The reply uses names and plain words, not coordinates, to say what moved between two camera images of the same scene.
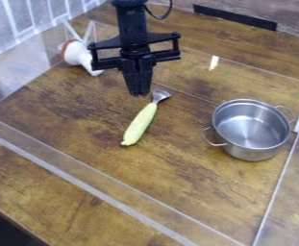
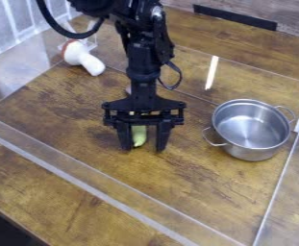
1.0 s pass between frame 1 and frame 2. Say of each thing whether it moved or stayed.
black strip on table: stayed
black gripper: moved
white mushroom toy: stayed
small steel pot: stayed
